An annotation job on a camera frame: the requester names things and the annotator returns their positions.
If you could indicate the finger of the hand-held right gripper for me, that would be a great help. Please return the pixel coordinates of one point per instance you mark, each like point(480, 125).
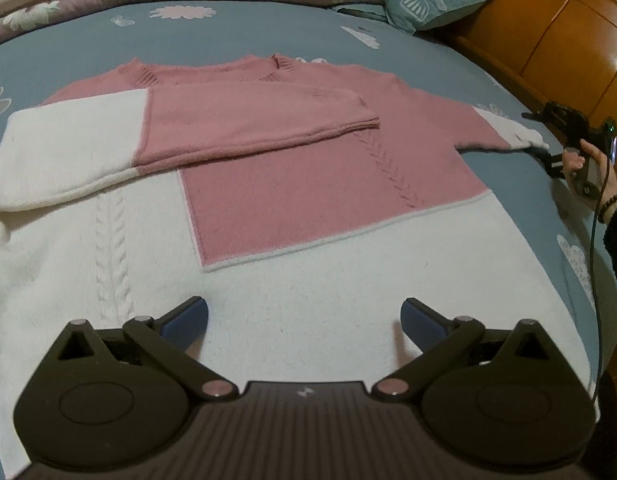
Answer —
point(552, 162)
point(555, 112)

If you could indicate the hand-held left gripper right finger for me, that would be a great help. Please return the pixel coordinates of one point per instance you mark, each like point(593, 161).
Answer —
point(423, 322)

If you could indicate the person's right hand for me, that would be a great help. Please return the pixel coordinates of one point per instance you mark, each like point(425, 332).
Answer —
point(590, 150)

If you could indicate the pink and white sweater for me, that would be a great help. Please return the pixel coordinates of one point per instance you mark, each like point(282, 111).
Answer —
point(313, 185)

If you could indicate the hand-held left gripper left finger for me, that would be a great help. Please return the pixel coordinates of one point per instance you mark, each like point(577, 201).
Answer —
point(186, 322)

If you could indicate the wooden bed headboard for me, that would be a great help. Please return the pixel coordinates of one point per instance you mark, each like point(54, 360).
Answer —
point(563, 35)

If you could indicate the blue floral bed sheet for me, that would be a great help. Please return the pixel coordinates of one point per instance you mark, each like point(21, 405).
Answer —
point(528, 195)

